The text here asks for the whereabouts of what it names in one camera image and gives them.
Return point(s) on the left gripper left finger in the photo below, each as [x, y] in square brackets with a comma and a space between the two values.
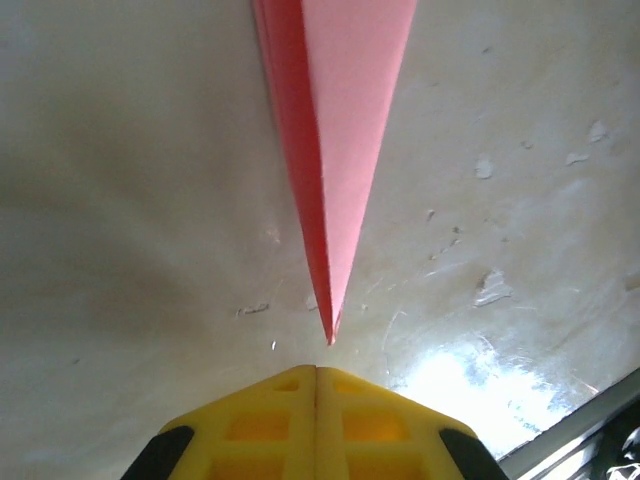
[260, 430]

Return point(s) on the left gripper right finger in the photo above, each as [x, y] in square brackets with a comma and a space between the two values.
[375, 430]

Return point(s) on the red cloth piece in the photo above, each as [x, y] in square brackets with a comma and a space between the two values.
[345, 125]

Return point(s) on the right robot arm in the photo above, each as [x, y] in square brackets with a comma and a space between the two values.
[625, 450]

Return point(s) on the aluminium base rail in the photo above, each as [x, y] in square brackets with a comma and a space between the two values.
[565, 435]

